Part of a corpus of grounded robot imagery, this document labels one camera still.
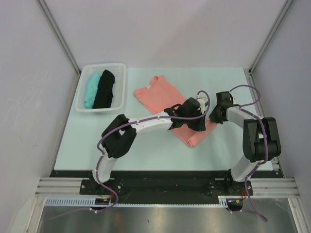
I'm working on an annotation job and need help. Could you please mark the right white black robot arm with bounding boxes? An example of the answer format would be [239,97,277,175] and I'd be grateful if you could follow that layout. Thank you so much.
[209,104,281,195]

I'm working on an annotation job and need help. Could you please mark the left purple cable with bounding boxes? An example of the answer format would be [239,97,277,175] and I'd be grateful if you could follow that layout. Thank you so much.
[46,90,211,220]

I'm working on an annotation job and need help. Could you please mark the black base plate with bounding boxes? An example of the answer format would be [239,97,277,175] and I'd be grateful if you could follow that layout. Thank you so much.
[50,167,285,204]

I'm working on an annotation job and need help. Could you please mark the right aluminium corner post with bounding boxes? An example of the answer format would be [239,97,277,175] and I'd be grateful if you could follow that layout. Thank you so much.
[248,0,295,75]

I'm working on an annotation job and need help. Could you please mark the rolled teal t shirt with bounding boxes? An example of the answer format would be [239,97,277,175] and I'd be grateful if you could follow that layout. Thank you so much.
[84,73,101,109]

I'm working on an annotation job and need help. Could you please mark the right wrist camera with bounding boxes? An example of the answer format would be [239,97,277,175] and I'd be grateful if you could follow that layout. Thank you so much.
[216,91,239,108]

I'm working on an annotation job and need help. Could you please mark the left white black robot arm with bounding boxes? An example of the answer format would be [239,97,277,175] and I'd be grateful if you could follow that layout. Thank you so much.
[90,97,209,194]

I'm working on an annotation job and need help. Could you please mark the left aluminium corner post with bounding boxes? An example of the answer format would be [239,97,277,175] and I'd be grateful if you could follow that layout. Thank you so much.
[36,0,81,75]

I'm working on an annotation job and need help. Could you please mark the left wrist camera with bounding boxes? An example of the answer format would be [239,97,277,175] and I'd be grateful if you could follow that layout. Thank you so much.
[196,96,210,114]

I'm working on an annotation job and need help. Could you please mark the white slotted cable duct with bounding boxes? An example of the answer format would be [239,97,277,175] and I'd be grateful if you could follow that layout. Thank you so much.
[45,197,228,208]

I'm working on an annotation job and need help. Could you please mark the salmon pink polo shirt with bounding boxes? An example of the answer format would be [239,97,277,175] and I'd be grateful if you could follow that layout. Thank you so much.
[134,76,217,147]

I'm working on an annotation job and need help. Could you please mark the white plastic basket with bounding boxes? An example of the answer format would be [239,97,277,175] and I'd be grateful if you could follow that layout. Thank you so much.
[75,63,126,114]

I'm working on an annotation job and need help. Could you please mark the rolled black t shirt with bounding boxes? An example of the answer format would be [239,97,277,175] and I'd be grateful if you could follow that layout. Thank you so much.
[93,70,115,109]

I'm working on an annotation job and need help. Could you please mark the aluminium corner post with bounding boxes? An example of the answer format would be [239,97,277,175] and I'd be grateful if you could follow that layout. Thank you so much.
[36,0,81,75]
[248,0,295,75]

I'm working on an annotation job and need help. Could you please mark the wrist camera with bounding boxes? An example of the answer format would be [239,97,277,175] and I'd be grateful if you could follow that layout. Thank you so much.
[216,91,239,108]
[196,96,210,114]

